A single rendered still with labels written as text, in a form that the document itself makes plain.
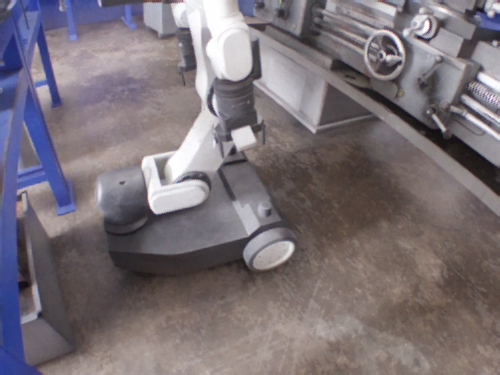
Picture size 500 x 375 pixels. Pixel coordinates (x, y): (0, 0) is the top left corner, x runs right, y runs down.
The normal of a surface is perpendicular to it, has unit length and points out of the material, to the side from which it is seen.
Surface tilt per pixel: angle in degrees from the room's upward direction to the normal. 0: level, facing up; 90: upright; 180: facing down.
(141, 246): 0
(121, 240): 0
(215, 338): 0
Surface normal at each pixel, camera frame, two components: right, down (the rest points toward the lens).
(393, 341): 0.09, -0.72
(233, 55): 0.38, 0.66
